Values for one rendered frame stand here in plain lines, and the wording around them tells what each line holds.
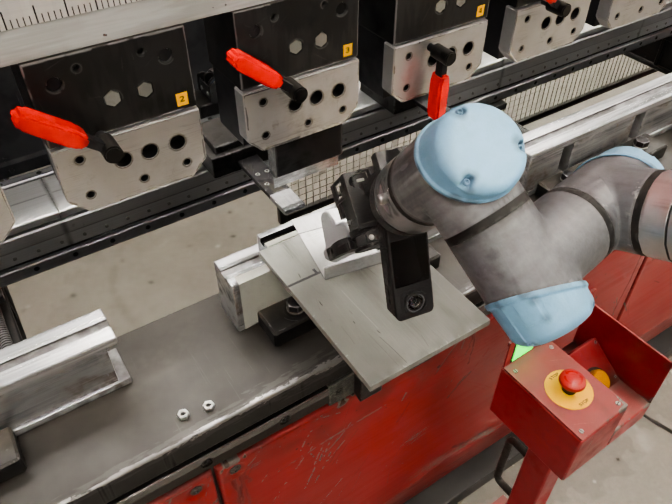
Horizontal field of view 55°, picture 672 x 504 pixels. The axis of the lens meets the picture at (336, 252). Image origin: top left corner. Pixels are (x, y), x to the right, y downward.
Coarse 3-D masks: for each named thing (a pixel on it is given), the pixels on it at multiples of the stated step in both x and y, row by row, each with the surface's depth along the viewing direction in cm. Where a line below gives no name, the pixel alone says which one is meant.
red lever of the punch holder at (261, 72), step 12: (228, 60) 62; (240, 60) 61; (252, 60) 62; (252, 72) 62; (264, 72) 63; (276, 72) 64; (264, 84) 64; (276, 84) 65; (288, 84) 66; (300, 84) 67; (288, 96) 68; (300, 96) 67
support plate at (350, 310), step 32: (288, 256) 86; (288, 288) 82; (320, 288) 82; (352, 288) 82; (384, 288) 82; (448, 288) 82; (320, 320) 78; (352, 320) 78; (384, 320) 78; (416, 320) 78; (448, 320) 78; (480, 320) 78; (352, 352) 74; (384, 352) 74; (416, 352) 74
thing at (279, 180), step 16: (336, 128) 83; (288, 144) 80; (304, 144) 81; (320, 144) 83; (336, 144) 84; (272, 160) 81; (288, 160) 81; (304, 160) 83; (320, 160) 84; (336, 160) 87; (288, 176) 84; (304, 176) 86
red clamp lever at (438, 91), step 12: (432, 48) 77; (444, 48) 76; (444, 60) 76; (444, 72) 78; (432, 84) 79; (444, 84) 79; (432, 96) 80; (444, 96) 80; (432, 108) 81; (444, 108) 81
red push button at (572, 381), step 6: (564, 372) 96; (570, 372) 96; (576, 372) 96; (564, 378) 95; (570, 378) 95; (576, 378) 95; (582, 378) 95; (564, 384) 94; (570, 384) 94; (576, 384) 94; (582, 384) 94; (564, 390) 96; (570, 390) 94; (576, 390) 94; (582, 390) 94
